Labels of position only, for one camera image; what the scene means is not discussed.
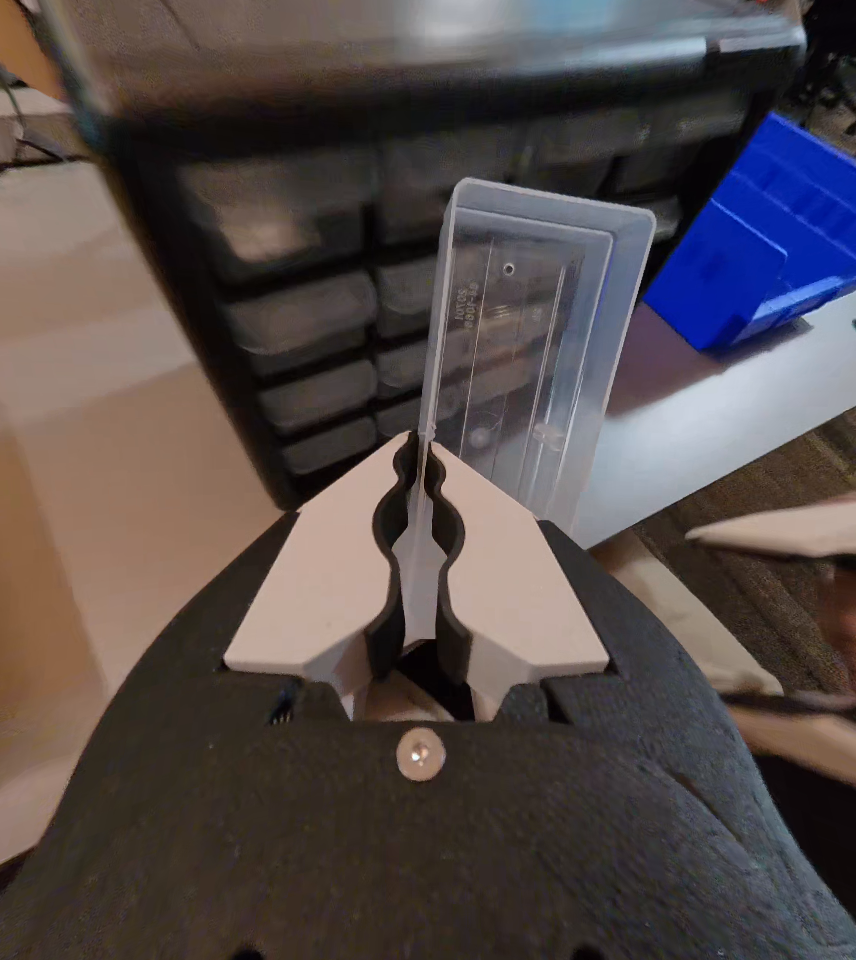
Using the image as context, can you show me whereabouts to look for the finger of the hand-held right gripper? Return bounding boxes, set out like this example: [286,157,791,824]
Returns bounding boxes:
[720,690,856,808]
[686,486,856,573]

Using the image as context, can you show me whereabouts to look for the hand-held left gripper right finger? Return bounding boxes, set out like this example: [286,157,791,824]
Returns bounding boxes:
[428,442,611,723]

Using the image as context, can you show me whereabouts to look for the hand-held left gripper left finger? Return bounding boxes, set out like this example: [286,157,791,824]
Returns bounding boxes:
[224,431,420,723]

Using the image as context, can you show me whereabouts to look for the clear plastic drawer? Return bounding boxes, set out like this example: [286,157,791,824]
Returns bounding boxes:
[398,177,658,648]

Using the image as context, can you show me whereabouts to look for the black drawer cabinet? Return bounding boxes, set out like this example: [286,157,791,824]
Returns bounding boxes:
[38,0,810,513]

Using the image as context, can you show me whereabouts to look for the grey desk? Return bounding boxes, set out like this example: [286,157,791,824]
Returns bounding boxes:
[0,90,856,901]

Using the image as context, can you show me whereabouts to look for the blue storage bin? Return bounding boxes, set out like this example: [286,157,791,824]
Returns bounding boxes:
[643,111,856,354]

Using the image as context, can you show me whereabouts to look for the black office chair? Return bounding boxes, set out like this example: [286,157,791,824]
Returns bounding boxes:
[794,0,856,163]

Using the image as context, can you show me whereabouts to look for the cardboard box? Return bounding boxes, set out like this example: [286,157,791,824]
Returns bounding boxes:
[0,0,66,100]

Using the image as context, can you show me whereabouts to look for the black cables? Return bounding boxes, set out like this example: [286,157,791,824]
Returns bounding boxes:
[0,0,93,183]

